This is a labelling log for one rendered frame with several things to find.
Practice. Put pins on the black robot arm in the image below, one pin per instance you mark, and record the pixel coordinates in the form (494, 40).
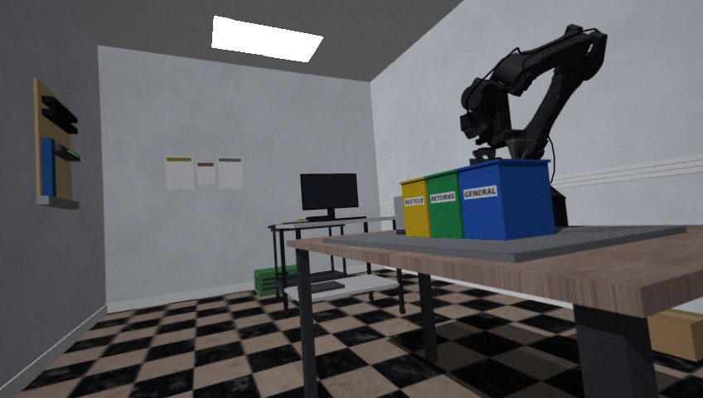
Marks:
(518, 71)

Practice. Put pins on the green open bin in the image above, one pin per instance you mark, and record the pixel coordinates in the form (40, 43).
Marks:
(445, 206)

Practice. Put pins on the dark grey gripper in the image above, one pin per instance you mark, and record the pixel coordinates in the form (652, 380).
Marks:
(505, 139)

